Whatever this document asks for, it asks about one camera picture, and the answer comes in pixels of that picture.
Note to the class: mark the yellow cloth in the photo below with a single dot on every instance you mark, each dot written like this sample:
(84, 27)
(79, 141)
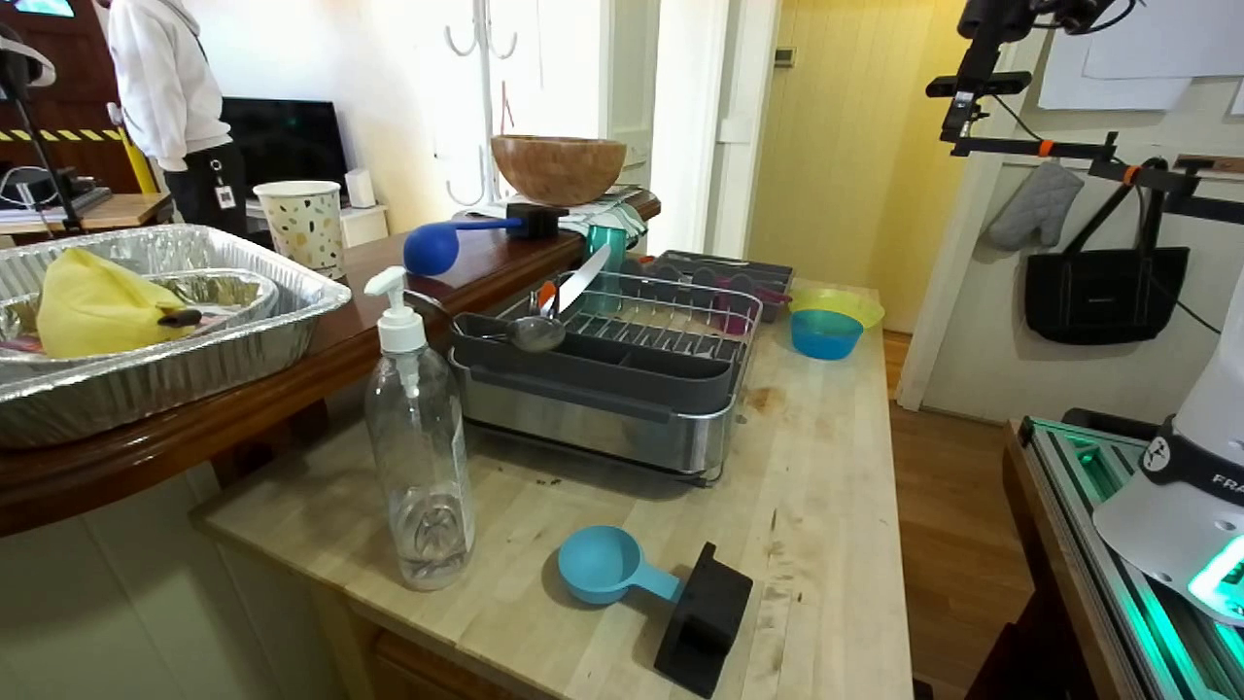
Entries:
(99, 312)

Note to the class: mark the small aluminium foil pan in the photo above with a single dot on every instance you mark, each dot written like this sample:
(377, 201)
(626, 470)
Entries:
(239, 295)

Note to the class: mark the metal ladle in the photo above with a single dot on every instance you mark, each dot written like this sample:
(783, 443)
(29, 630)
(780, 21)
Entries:
(537, 333)

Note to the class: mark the wooden bowl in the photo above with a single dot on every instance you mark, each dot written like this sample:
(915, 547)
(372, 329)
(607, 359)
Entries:
(559, 171)

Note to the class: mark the small dark box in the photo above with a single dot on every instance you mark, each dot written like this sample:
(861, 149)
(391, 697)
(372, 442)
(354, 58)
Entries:
(530, 223)

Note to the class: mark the black plastic block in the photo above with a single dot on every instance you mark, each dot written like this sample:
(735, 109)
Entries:
(705, 625)

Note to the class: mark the blue plastic bowl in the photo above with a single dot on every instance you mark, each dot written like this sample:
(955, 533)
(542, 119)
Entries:
(824, 340)

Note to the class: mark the steel dish rack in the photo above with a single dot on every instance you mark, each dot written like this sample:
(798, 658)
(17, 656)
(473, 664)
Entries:
(607, 390)

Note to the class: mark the black tote bag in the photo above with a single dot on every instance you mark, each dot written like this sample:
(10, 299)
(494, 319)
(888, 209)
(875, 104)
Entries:
(1103, 295)

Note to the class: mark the blue measuring cup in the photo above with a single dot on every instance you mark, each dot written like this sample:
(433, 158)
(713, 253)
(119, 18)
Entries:
(600, 566)

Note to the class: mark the green striped towel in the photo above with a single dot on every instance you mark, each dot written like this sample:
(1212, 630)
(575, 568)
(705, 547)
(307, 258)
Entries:
(618, 214)

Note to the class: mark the teal plastic cup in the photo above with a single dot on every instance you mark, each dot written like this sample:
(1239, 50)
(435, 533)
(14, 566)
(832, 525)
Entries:
(607, 244)

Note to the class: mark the black stand lamp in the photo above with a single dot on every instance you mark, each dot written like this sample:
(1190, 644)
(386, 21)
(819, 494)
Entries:
(20, 65)

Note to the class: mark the person in white shirt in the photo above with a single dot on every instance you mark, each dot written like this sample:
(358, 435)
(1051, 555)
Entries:
(162, 80)

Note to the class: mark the black camera rig arm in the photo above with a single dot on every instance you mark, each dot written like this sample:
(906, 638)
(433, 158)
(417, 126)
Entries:
(1037, 146)

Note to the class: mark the patterned paper cup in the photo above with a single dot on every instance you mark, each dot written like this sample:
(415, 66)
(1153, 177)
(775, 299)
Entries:
(301, 227)

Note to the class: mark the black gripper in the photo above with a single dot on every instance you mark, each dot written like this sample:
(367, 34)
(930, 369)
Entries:
(998, 13)

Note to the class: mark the clear pump bottle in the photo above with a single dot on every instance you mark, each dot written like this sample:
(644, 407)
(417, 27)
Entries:
(423, 452)

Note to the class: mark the yellow black hazard bar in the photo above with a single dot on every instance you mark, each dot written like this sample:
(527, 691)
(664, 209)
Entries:
(79, 135)

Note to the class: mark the grey oven mitt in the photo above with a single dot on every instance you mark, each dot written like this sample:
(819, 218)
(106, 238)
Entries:
(1037, 209)

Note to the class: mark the large aluminium foil tray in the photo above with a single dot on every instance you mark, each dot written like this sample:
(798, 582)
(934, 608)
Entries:
(158, 376)

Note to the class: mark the green plastic plate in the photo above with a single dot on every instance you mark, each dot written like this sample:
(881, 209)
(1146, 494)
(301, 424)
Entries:
(840, 299)

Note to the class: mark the black stereo camera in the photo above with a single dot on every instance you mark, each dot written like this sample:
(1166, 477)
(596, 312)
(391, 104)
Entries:
(978, 84)

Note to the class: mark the white coat rack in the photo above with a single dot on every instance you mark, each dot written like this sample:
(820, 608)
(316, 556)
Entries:
(485, 80)

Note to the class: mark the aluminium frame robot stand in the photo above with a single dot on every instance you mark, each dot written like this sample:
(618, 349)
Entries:
(1103, 467)

